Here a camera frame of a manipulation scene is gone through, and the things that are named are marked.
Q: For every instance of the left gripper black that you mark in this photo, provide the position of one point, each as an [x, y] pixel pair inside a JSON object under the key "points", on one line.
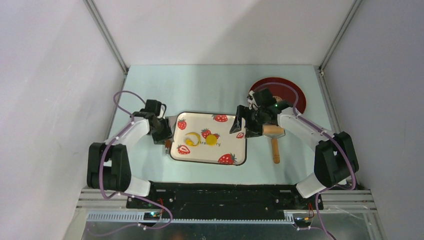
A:
{"points": [[166, 135]]}

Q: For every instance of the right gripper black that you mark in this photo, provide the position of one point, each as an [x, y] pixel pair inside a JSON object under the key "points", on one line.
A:
{"points": [[243, 111]]}

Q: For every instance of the metal scraper wooden handle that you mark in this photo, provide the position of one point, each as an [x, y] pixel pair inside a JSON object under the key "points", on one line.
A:
{"points": [[172, 123]]}

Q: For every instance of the yellow dough trim scrap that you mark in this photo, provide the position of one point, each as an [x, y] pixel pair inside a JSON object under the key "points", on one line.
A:
{"points": [[192, 139]]}

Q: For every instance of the yellow dough piece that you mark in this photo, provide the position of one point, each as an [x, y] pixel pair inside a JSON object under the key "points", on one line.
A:
{"points": [[211, 140]]}

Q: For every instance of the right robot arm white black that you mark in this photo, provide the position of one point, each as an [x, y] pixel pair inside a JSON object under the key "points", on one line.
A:
{"points": [[334, 153]]}

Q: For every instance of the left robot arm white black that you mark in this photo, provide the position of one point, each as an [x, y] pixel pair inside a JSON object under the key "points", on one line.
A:
{"points": [[108, 165]]}

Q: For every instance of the strawberry pattern white tray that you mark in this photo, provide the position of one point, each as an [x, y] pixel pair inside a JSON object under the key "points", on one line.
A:
{"points": [[205, 138]]}

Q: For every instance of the round red plate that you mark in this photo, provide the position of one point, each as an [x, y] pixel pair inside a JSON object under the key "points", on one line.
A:
{"points": [[282, 89]]}

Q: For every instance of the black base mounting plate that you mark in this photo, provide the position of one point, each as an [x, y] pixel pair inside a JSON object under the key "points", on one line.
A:
{"points": [[234, 202]]}

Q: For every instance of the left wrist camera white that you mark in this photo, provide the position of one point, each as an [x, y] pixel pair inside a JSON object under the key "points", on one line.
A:
{"points": [[163, 109]]}

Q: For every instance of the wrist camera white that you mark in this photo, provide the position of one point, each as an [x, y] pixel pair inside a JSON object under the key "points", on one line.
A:
{"points": [[252, 104], [163, 109]]}

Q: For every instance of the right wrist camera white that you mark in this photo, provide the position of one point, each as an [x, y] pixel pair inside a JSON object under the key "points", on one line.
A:
{"points": [[252, 104]]}

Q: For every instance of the aluminium frame rail front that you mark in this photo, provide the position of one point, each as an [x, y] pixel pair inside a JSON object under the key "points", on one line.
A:
{"points": [[97, 209]]}

